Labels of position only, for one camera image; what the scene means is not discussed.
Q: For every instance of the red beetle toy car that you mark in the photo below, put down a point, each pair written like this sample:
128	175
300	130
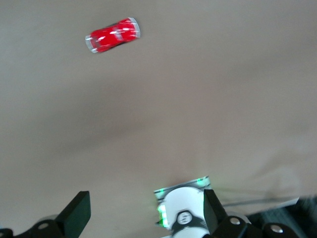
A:
109	37

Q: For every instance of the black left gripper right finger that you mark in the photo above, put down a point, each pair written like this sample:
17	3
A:
214	213

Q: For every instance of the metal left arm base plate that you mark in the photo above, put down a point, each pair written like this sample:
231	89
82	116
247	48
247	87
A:
168	190

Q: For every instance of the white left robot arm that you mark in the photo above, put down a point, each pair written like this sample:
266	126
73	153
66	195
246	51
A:
188	205

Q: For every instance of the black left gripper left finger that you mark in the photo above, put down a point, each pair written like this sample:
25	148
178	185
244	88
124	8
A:
74	213

